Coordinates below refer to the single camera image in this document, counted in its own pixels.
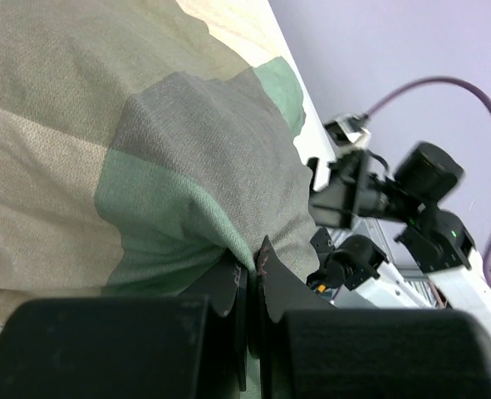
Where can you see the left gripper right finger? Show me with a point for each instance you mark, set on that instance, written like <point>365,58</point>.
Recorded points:
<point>309,349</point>

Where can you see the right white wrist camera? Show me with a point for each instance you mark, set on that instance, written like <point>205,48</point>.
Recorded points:
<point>348,133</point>

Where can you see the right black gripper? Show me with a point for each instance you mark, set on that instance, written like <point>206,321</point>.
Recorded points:
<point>343,189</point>

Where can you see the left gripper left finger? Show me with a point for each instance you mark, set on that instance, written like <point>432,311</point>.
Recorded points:
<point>190,346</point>

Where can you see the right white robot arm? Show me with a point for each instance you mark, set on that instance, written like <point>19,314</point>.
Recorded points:
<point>436,239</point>

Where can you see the patchwork green beige pillowcase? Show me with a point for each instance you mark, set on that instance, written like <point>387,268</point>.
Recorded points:
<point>140,140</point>

